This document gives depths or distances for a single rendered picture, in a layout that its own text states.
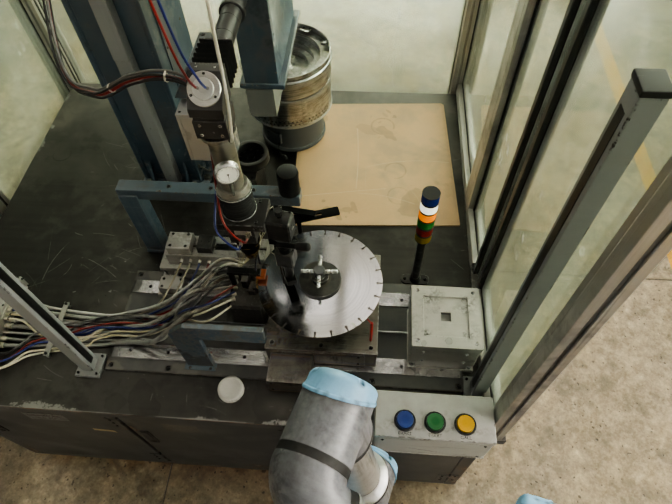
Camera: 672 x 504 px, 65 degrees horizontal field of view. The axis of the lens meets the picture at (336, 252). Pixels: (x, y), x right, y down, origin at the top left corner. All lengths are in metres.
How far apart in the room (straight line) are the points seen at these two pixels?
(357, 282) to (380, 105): 0.95
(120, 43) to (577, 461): 2.11
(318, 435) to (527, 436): 1.62
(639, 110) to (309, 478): 0.61
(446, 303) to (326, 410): 0.72
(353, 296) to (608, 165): 0.79
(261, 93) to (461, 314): 0.76
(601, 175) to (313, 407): 0.51
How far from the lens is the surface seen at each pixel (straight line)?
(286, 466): 0.78
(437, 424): 1.30
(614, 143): 0.73
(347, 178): 1.87
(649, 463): 2.47
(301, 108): 1.79
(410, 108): 2.14
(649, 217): 0.70
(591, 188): 0.79
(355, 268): 1.41
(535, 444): 2.32
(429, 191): 1.31
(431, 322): 1.41
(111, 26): 1.54
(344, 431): 0.79
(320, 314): 1.34
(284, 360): 1.44
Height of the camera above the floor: 2.14
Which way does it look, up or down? 56 degrees down
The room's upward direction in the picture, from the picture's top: 2 degrees counter-clockwise
